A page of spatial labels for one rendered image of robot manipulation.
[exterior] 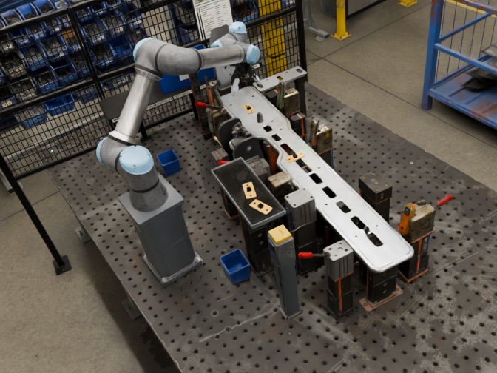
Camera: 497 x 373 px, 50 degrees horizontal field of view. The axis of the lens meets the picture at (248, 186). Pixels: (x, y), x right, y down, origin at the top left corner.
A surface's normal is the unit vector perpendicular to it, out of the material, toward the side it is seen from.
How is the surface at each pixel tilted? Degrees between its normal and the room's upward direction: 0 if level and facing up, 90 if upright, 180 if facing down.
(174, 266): 90
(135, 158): 7
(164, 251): 90
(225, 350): 0
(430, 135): 0
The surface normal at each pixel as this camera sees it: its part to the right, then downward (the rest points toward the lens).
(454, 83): -0.14, -0.73
